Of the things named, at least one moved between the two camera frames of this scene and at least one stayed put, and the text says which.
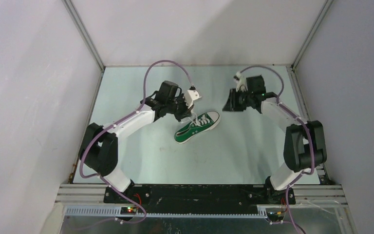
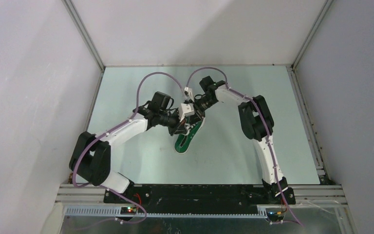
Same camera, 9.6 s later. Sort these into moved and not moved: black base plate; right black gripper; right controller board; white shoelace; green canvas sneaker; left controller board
Moved: white shoelace; green canvas sneaker; right black gripper
Not moved: right controller board; black base plate; left controller board
